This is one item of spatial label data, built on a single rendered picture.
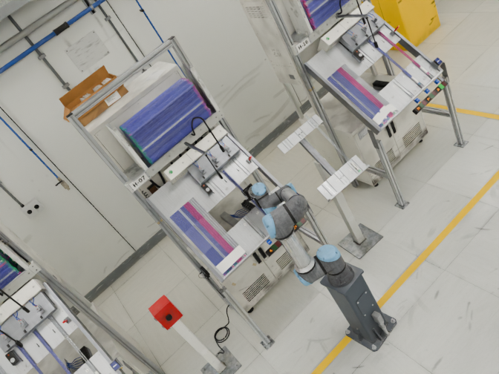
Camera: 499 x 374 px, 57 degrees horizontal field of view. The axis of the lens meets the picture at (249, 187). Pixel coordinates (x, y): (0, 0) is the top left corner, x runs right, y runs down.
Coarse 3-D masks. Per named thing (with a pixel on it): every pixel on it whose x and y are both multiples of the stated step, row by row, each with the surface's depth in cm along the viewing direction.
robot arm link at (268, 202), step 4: (264, 196) 261; (268, 196) 263; (272, 196) 262; (276, 196) 261; (260, 200) 262; (264, 200) 261; (268, 200) 261; (272, 200) 261; (276, 200) 261; (260, 204) 264; (264, 204) 261; (268, 204) 261; (272, 204) 261; (276, 204) 262; (264, 208) 262; (268, 208) 261; (272, 208) 261; (276, 208) 263; (268, 212) 262
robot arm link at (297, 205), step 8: (288, 184) 263; (280, 192) 261; (288, 192) 247; (296, 192) 264; (280, 200) 262; (288, 200) 227; (296, 200) 224; (304, 200) 228; (288, 208) 222; (296, 208) 221; (304, 208) 225; (296, 216) 221
